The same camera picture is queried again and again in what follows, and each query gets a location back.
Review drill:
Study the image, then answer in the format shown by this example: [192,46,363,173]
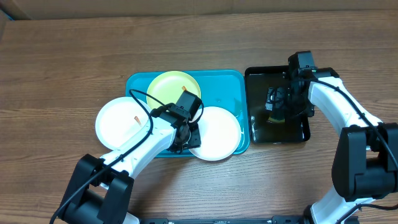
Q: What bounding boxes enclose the green yellow sponge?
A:
[268,113,285,123]

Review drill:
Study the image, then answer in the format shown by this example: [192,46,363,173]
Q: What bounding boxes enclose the white plate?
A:
[190,106,242,161]
[95,96,149,150]

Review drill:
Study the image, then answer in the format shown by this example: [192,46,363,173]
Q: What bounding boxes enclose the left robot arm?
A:
[51,116,201,223]

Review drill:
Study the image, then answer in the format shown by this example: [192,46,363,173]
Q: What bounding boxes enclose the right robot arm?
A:
[266,68,397,223]

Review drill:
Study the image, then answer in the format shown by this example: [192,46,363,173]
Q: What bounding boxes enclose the black water tray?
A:
[244,65,311,144]

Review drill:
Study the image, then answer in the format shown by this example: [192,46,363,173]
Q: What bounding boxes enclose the teal plastic tray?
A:
[125,70,250,158]

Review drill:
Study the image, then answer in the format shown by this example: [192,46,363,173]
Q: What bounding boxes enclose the yellow-green plate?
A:
[147,71,201,105]

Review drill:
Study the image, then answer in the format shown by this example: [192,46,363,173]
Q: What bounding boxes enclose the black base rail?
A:
[139,215,360,224]

